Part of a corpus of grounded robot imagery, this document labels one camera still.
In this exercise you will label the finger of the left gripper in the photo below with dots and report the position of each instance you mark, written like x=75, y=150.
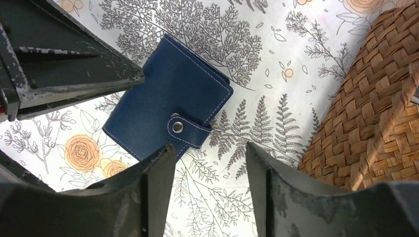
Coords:
x=63, y=100
x=46, y=50

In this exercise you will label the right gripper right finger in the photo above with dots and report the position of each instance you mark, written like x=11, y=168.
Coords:
x=288, y=203

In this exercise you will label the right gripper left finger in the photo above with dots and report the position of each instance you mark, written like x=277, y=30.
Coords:
x=132, y=203

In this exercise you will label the blue leather card holder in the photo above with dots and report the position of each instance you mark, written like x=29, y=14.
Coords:
x=181, y=95

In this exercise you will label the woven wicker divided basket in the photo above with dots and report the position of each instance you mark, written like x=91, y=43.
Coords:
x=371, y=131

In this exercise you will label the floral table mat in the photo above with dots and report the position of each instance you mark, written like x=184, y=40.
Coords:
x=286, y=60

